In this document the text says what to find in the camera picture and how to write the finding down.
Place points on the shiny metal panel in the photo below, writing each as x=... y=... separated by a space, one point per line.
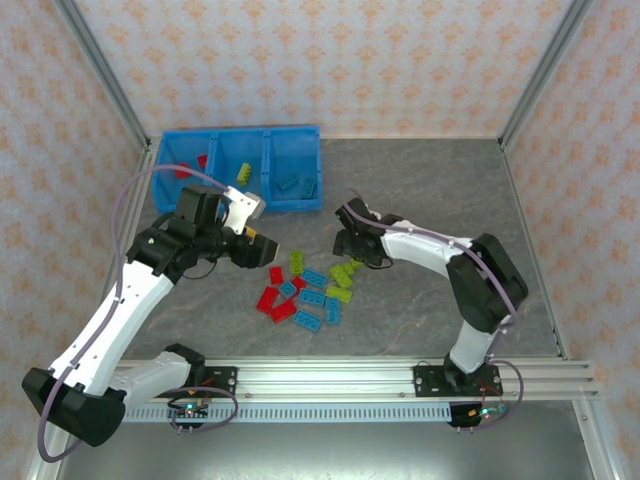
x=325 y=455

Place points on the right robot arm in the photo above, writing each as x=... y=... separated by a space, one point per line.
x=425 y=247

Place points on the blue lego brick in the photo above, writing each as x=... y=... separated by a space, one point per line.
x=312 y=297
x=287 y=288
x=308 y=187
x=313 y=275
x=333 y=309
x=308 y=320
x=286 y=181

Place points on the blue three-compartment plastic bin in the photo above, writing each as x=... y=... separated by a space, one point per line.
x=235 y=145

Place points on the green lego brick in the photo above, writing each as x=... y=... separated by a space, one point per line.
x=339 y=293
x=339 y=274
x=356 y=263
x=349 y=269
x=296 y=262
x=244 y=174

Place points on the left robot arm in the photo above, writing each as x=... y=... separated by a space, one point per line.
x=115 y=320

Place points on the small LED circuit board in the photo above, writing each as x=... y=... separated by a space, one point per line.
x=189 y=411
x=482 y=413

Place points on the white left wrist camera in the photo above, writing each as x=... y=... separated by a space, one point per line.
x=240 y=207

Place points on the aluminium frame post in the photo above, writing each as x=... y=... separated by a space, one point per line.
x=544 y=75
x=105 y=75

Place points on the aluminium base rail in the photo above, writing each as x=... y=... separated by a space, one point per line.
x=325 y=380

